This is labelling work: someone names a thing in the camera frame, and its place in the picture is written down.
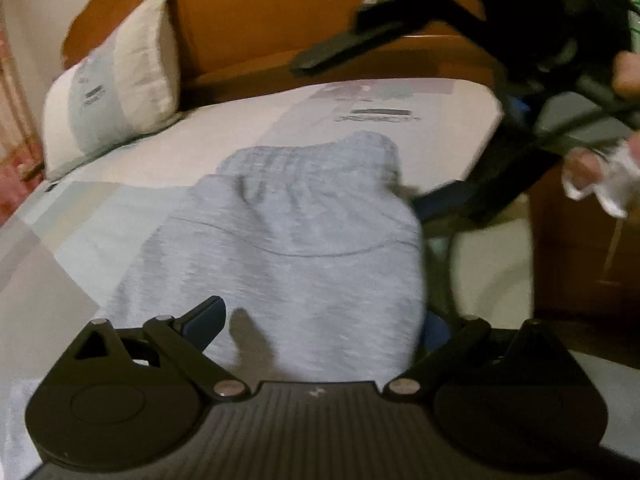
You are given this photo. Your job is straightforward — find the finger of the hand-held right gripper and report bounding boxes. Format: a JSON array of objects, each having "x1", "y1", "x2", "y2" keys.
[
  {"x1": 411, "y1": 147, "x2": 558, "y2": 226},
  {"x1": 290, "y1": 0, "x2": 443, "y2": 78}
]

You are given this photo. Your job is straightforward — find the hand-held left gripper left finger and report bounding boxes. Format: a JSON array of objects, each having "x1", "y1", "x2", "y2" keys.
[{"x1": 72, "y1": 296, "x2": 252, "y2": 403}]

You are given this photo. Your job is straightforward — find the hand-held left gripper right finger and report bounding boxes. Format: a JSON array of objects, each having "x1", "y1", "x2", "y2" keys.
[{"x1": 382, "y1": 312, "x2": 572, "y2": 404}]

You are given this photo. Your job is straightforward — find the grey sweatpants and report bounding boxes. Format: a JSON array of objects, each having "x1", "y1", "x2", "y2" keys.
[{"x1": 97, "y1": 130, "x2": 427, "y2": 387}]

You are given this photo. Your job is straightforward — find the person's right hand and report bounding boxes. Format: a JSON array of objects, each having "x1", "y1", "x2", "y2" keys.
[{"x1": 564, "y1": 49, "x2": 640, "y2": 192}]

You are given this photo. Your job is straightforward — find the wooden headboard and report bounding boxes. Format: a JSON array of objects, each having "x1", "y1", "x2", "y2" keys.
[{"x1": 62, "y1": 0, "x2": 506, "y2": 111}]

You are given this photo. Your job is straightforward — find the wooden nightstand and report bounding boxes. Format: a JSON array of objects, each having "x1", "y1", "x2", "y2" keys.
[{"x1": 527, "y1": 157, "x2": 640, "y2": 323}]

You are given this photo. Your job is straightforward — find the white tissue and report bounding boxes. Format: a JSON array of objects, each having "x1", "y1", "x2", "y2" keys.
[{"x1": 562, "y1": 140, "x2": 640, "y2": 219}]

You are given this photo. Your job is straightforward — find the patchwork bed sheet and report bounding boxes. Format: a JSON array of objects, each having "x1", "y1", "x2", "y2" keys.
[{"x1": 0, "y1": 77, "x2": 506, "y2": 480}]

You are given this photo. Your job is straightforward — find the floral printed pillow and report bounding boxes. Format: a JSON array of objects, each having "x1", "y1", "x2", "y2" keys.
[{"x1": 42, "y1": 0, "x2": 184, "y2": 182}]

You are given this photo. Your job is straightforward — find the red patterned curtain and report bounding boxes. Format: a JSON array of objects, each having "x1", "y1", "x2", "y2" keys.
[{"x1": 0, "y1": 30, "x2": 46, "y2": 221}]

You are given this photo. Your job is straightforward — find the black cable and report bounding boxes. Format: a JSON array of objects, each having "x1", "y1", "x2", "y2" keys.
[{"x1": 440, "y1": 75, "x2": 640, "y2": 322}]

